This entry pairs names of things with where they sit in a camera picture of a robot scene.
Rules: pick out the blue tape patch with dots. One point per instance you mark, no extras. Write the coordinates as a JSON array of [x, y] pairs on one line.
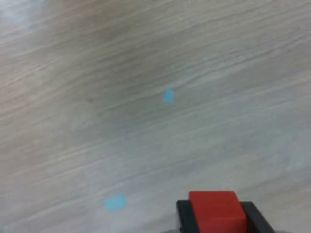
[[168, 95], [114, 202]]

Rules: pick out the red wooden cube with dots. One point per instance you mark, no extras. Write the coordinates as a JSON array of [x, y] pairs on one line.
[[216, 208]]

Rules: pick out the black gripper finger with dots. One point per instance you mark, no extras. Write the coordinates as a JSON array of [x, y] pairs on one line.
[[257, 218], [185, 216]]

